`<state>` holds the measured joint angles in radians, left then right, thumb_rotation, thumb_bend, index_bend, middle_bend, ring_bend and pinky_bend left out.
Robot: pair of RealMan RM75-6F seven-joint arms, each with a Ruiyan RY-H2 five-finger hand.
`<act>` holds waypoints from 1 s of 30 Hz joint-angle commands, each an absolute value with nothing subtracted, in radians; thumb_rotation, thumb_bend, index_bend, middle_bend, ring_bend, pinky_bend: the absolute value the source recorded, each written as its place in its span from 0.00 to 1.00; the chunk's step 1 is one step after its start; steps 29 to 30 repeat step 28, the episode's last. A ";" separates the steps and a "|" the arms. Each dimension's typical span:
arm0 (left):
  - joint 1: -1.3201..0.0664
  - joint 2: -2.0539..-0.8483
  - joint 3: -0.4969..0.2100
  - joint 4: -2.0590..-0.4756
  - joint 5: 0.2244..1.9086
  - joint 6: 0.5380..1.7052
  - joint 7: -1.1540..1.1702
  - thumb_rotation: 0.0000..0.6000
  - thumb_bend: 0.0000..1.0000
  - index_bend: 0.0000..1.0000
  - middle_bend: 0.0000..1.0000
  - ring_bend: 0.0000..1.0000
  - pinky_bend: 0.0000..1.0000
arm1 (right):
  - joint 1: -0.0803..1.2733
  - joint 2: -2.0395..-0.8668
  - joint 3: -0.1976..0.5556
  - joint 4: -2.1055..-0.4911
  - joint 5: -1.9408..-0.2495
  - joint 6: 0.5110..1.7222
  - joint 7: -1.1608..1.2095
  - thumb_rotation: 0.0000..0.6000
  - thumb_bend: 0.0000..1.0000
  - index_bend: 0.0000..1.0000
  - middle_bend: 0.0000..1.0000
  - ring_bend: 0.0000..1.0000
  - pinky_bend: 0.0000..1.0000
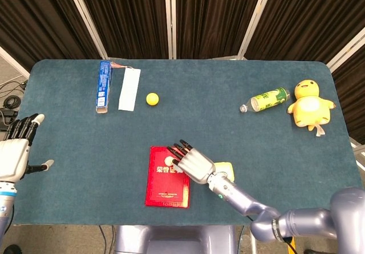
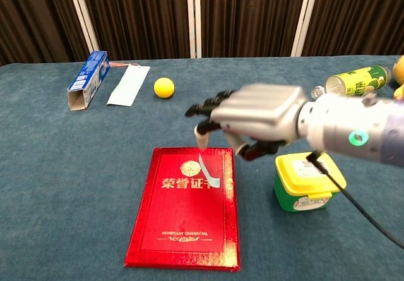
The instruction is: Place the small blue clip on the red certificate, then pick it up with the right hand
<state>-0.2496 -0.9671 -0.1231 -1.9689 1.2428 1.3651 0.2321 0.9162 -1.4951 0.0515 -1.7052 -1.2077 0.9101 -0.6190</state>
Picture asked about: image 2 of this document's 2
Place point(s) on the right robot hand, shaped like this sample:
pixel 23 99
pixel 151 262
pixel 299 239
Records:
pixel 262 110

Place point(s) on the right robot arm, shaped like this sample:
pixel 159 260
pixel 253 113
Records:
pixel 341 120

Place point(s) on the red certificate booklet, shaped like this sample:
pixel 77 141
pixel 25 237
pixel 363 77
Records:
pixel 183 218

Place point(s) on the yellow lidded green container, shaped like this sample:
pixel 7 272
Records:
pixel 303 183

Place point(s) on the dark pleated screen panel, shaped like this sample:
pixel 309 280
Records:
pixel 249 15
pixel 135 15
pixel 31 15
pixel 356 9

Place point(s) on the yellow ball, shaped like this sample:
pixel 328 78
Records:
pixel 164 87

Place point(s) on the green label plastic bottle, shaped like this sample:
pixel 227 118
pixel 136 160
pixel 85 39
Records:
pixel 360 80

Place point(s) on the yellow plush duck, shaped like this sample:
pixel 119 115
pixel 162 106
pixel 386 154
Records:
pixel 400 72

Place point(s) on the blue cardboard box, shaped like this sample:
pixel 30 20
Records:
pixel 90 72

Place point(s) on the teal table cloth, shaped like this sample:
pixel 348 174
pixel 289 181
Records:
pixel 63 183

